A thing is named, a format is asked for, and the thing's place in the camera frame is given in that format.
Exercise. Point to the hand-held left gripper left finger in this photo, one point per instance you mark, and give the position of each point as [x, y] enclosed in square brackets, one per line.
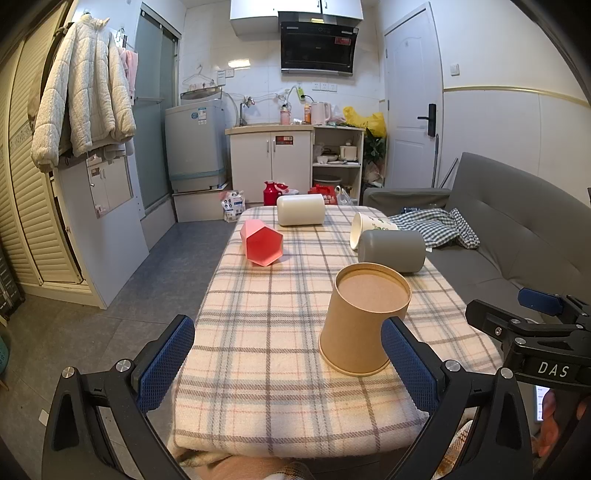
[164, 367]

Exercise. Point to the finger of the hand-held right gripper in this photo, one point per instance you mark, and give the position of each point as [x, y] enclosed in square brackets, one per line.
[496, 321]
[538, 301]

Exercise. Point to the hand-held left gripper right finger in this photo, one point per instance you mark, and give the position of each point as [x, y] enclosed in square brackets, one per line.
[408, 369]

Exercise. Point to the brown paper cup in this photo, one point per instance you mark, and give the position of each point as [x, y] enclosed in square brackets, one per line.
[364, 318]

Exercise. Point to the grey cup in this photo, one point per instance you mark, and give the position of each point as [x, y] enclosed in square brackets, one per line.
[392, 251]

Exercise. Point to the white printed paper cup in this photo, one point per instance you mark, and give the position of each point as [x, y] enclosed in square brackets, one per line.
[369, 224]

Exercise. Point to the pink hexagonal cup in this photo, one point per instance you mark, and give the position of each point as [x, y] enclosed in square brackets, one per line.
[261, 244]

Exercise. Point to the cream white cup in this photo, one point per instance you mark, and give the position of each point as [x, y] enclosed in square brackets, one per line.
[301, 210]

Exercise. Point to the person's right hand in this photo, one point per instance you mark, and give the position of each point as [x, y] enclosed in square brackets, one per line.
[549, 415]

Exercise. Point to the grey sofa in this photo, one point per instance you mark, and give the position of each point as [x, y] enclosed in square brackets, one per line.
[517, 221]

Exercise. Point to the green checked cloth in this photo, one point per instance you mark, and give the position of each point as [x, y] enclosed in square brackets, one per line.
[438, 228]

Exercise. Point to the plaid tablecloth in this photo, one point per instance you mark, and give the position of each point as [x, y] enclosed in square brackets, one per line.
[277, 350]

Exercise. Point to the white leaning board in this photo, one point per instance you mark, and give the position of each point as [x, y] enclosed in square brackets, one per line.
[111, 230]

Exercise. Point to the white washer platform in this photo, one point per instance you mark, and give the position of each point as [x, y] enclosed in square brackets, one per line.
[196, 205]

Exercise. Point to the white bottle pack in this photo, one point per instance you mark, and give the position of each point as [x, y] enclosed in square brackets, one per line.
[233, 205]

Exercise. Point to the white plastic bag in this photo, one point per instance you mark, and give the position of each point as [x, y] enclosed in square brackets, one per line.
[346, 196]

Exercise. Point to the red gift bag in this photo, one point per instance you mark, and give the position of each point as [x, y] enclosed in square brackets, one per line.
[323, 194]

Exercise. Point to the louvred wooden wardrobe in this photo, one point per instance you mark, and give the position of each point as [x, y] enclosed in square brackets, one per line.
[27, 221]

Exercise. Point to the red thermos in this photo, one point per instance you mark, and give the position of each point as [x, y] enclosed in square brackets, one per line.
[269, 194]

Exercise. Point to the grey plastic basin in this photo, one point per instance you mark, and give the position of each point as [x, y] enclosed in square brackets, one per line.
[327, 181]

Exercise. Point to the white open shelf unit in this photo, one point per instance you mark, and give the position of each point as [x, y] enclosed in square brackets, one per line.
[360, 166]

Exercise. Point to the green potted plant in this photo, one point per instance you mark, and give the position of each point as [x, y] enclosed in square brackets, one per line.
[375, 152]

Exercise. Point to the grey washing machine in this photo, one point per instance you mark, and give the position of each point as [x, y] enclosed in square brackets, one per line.
[194, 143]

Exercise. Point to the white sink cabinet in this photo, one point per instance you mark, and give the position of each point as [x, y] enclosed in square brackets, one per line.
[270, 164]

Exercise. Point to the yellow plastic bag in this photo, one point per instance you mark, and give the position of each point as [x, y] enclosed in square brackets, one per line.
[367, 121]

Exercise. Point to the frosted glass sliding door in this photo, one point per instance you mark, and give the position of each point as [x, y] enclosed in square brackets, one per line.
[154, 115]

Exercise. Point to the white door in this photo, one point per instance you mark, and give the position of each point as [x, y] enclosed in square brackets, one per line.
[411, 78]

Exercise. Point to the white electric kettle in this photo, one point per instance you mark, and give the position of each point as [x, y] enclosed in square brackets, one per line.
[320, 113]

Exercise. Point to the orange bottle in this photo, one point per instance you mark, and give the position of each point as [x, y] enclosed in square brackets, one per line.
[307, 114]

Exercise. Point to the metal faucet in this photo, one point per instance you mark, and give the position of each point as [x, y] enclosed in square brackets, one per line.
[244, 104]

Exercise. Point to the metal basin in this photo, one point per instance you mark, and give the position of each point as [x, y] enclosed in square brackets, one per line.
[201, 93]

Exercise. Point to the pink bottle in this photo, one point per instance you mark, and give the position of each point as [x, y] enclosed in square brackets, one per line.
[285, 115]

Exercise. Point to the white quilted jacket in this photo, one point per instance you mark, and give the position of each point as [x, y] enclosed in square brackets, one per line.
[85, 92]

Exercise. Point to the pink garment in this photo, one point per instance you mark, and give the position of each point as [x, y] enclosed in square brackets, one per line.
[130, 69]

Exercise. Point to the black range hood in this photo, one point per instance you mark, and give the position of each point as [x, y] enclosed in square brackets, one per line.
[318, 48]

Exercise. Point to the wall light switch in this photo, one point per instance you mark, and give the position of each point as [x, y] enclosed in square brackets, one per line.
[455, 69]

